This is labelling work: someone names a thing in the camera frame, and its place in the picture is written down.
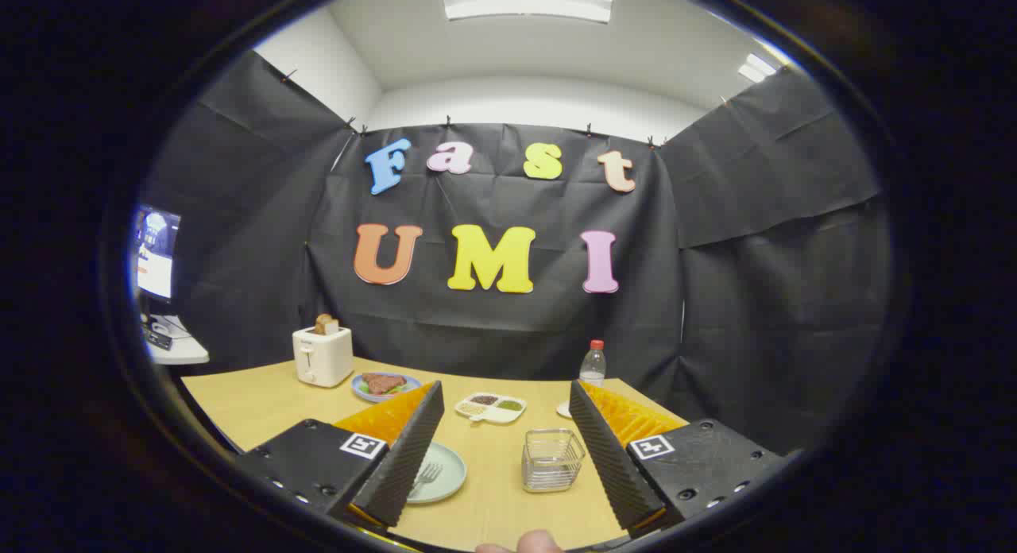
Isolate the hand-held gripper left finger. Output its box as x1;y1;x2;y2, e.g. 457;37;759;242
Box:
236;381;446;530

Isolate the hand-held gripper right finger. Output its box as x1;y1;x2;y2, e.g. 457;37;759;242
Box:
568;380;787;538

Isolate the metal fork with wooden handle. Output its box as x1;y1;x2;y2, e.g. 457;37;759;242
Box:
407;462;444;498

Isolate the pale green plate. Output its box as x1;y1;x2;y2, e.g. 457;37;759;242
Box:
405;441;468;505

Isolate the blue plate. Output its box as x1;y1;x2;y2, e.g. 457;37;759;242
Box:
350;372;423;404

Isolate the clear bottle with red cap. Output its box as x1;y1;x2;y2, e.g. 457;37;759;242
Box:
578;339;608;389

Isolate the white divided tray with beans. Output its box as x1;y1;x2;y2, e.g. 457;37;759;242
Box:
454;392;528;424

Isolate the white toaster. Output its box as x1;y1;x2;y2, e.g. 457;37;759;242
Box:
292;325;354;389

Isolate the white side desk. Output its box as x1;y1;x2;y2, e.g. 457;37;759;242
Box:
143;315;211;366

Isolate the computer monitor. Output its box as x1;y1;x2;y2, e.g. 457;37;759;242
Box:
131;203;182;304

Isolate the small ceiling light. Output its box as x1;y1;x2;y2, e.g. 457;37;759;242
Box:
737;52;778;85

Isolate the long ceiling light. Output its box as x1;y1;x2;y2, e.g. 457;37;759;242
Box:
439;0;614;24

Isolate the metal wire basket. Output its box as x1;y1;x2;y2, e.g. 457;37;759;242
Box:
521;428;587;493

